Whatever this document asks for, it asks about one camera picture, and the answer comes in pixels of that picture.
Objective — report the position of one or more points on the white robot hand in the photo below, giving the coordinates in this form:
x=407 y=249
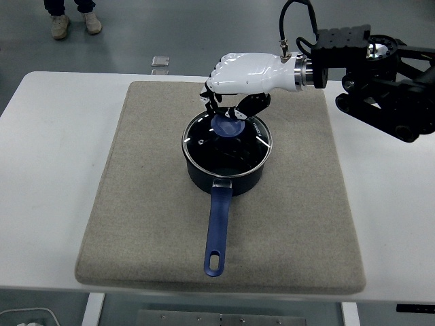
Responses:
x=255 y=71

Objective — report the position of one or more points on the glass pot lid blue knob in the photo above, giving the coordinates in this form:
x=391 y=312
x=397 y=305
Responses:
x=227 y=153

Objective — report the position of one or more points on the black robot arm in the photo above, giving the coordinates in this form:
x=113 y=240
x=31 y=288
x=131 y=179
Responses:
x=360 y=57

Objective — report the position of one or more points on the metal floor plate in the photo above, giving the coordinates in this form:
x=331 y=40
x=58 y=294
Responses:
x=160 y=60

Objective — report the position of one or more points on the beige fabric mat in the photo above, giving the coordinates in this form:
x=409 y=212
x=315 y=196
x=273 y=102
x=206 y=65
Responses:
x=136 y=220

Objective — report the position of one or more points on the person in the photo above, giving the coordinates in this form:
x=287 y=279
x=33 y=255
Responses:
x=59 y=25

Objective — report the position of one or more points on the grey metal plate with screws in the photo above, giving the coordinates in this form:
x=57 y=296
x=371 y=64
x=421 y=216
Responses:
x=170 y=319

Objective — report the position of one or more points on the white table leg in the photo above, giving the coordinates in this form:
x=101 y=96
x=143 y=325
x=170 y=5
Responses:
x=92 y=310
x=350 y=316

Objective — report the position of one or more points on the black table control panel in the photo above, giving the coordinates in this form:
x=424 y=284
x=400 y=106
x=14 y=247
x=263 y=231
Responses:
x=414 y=308

